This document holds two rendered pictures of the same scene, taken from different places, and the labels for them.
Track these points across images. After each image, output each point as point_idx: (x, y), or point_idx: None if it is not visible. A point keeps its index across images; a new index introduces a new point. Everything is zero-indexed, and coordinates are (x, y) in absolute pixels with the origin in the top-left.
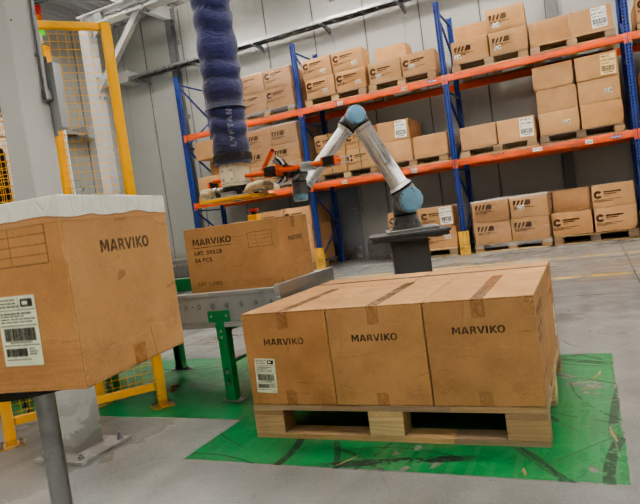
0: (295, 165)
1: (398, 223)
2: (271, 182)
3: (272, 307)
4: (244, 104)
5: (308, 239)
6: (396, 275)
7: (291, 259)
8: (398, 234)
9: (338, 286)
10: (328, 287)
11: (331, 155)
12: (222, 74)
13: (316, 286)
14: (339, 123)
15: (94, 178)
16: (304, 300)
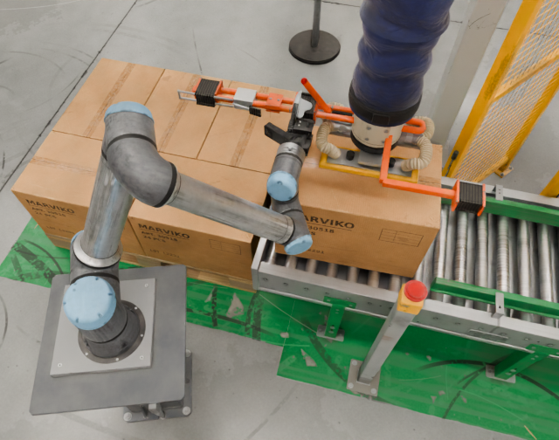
0: (264, 93)
1: (126, 305)
2: (316, 134)
3: None
4: (362, 10)
5: None
6: (167, 213)
7: None
8: (139, 268)
9: (233, 179)
10: (244, 180)
11: (203, 79)
12: None
13: (261, 199)
14: (173, 163)
15: (542, 26)
16: (256, 120)
